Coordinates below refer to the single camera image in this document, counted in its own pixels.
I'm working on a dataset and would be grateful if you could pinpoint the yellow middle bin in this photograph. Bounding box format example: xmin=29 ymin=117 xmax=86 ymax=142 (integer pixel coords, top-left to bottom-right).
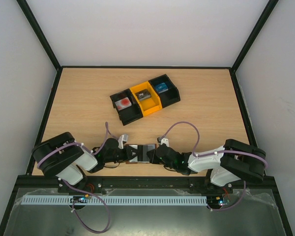
xmin=130 ymin=81 xmax=162 ymax=117

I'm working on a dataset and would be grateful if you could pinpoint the black bin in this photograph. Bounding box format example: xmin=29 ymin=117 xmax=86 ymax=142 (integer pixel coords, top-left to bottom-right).
xmin=110 ymin=88 xmax=143 ymax=126
xmin=148 ymin=74 xmax=180 ymax=108

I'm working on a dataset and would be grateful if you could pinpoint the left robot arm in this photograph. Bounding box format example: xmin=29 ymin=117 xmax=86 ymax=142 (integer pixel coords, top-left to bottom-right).
xmin=31 ymin=132 xmax=139 ymax=189

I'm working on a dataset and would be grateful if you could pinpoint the blue card stack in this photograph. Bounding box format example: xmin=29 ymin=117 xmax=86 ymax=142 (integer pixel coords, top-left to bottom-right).
xmin=155 ymin=83 xmax=168 ymax=94

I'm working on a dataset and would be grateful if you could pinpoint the light blue cable duct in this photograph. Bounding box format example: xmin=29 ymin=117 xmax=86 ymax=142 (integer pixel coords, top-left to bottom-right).
xmin=21 ymin=195 xmax=207 ymax=206

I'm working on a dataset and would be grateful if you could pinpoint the right black bin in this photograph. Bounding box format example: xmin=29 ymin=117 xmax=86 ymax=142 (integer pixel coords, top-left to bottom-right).
xmin=148 ymin=74 xmax=180 ymax=108

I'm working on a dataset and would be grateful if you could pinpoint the red white card stack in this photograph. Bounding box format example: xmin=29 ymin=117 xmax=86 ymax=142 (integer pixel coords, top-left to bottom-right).
xmin=115 ymin=97 xmax=132 ymax=111

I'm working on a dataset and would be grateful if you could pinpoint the black front rail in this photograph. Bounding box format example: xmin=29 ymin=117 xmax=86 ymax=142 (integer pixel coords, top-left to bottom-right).
xmin=14 ymin=176 xmax=276 ymax=195

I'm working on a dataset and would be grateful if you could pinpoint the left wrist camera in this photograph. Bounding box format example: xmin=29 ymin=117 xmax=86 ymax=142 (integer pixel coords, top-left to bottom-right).
xmin=118 ymin=134 xmax=128 ymax=149

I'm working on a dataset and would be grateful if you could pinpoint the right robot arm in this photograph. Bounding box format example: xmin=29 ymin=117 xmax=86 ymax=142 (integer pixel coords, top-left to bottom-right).
xmin=147 ymin=139 xmax=268 ymax=193

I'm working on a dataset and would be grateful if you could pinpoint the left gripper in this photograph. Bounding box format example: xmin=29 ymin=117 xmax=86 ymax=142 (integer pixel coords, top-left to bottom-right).
xmin=105 ymin=146 xmax=141 ymax=163

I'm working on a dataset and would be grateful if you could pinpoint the left black bin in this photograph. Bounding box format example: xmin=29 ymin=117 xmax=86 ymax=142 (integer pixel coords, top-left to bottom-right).
xmin=110 ymin=88 xmax=143 ymax=126

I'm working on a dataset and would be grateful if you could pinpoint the metal sheet front panel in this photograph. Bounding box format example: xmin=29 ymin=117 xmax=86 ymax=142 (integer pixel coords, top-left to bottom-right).
xmin=3 ymin=189 xmax=285 ymax=236

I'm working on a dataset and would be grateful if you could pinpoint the brown leather card holder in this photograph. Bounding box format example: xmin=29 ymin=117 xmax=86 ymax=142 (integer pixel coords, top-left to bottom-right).
xmin=126 ymin=144 xmax=149 ymax=164

